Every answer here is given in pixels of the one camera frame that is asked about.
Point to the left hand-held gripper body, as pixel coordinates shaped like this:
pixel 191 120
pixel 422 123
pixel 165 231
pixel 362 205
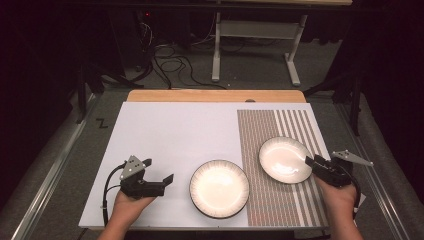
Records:
pixel 132 170

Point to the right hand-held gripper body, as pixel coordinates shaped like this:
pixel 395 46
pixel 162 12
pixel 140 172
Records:
pixel 336 173

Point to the white plate with striped rim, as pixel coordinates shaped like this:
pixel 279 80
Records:
pixel 283 160
pixel 219 188

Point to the person's right hand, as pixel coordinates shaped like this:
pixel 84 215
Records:
pixel 340 203

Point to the person's left hand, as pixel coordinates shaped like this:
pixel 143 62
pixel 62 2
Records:
pixel 128 208

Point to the large white board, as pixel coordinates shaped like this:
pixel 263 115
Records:
pixel 166 133

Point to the grey paper card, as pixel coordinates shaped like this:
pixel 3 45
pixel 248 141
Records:
pixel 362 200

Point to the brown striped placemat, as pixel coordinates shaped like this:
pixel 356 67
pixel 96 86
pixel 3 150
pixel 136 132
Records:
pixel 263 133

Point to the black floor stand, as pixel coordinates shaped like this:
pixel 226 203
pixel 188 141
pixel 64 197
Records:
pixel 81 96
pixel 356 106

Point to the wooden table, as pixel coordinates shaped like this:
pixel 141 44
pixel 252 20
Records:
pixel 200 96

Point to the dark table grommet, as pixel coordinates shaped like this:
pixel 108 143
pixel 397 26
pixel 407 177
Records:
pixel 250 100

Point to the dark equipment case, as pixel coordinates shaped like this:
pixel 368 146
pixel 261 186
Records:
pixel 133 40

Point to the aluminium floor rail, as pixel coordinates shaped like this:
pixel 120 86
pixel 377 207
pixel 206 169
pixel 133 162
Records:
pixel 380 193
pixel 56 176

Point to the white metal desk frame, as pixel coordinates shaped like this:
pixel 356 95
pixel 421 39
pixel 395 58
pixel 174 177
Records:
pixel 253 29

